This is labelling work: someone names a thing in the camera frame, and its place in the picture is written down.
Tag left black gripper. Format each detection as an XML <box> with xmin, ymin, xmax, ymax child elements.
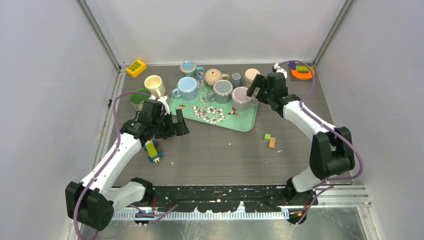
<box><xmin>152</xmin><ymin>109</ymin><xmax>189</xmax><ymax>139</ymax></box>

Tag tall floral mug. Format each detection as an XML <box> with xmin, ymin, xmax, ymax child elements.
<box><xmin>243</xmin><ymin>68</ymin><xmax>261</xmax><ymax>88</ymax></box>

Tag lilac mug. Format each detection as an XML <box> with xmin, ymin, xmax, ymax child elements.
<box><xmin>231</xmin><ymin>86</ymin><xmax>258</xmax><ymax>112</ymax></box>

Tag grey mug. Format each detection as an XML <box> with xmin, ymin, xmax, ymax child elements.
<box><xmin>206</xmin><ymin>79</ymin><xmax>234</xmax><ymax>104</ymax></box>

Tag cream plain mug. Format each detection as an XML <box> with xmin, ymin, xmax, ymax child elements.
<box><xmin>144</xmin><ymin>75</ymin><xmax>166</xmax><ymax>98</ymax></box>

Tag cream floral mug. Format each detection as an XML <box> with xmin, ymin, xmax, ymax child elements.
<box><xmin>130</xmin><ymin>88</ymin><xmax>151</xmax><ymax>111</ymax></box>

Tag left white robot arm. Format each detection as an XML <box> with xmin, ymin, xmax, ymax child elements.
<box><xmin>65</xmin><ymin>96</ymin><xmax>190</xmax><ymax>231</ymax></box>

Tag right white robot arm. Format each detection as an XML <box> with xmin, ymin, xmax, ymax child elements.
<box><xmin>246</xmin><ymin>70</ymin><xmax>355</xmax><ymax>205</ymax></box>

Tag light blue mug on tray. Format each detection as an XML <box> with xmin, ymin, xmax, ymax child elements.
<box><xmin>171</xmin><ymin>76</ymin><xmax>198</xmax><ymax>101</ymax></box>

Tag blue mug behind tray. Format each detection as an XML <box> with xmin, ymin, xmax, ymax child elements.
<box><xmin>179</xmin><ymin>60</ymin><xmax>205</xmax><ymax>80</ymax></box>

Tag small blue-grey cup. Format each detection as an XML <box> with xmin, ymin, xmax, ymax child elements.
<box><xmin>230</xmin><ymin>73</ymin><xmax>242</xmax><ymax>89</ymax></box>

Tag green floral tray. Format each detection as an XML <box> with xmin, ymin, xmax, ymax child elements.
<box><xmin>169</xmin><ymin>84</ymin><xmax>258</xmax><ymax>132</ymax></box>

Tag toy brick car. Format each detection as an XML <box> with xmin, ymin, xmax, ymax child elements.
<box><xmin>143</xmin><ymin>140</ymin><xmax>163</xmax><ymax>163</ymax></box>

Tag orange and green toy stack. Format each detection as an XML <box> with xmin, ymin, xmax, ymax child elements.
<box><xmin>288</xmin><ymin>61</ymin><xmax>316</xmax><ymax>81</ymax></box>

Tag beige teapot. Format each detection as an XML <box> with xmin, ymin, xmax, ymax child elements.
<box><xmin>203</xmin><ymin>68</ymin><xmax>230</xmax><ymax>90</ymax></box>

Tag green cube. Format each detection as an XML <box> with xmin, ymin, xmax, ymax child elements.
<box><xmin>264</xmin><ymin>133</ymin><xmax>272</xmax><ymax>141</ymax></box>

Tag wooden block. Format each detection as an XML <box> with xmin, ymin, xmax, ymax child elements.
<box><xmin>268</xmin><ymin>137</ymin><xmax>277</xmax><ymax>149</ymax></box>

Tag yellow toy block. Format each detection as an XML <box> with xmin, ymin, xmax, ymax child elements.
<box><xmin>126</xmin><ymin>59</ymin><xmax>147</xmax><ymax>78</ymax></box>

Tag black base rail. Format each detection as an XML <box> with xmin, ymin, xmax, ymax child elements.
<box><xmin>134</xmin><ymin>185</ymin><xmax>316</xmax><ymax>213</ymax></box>

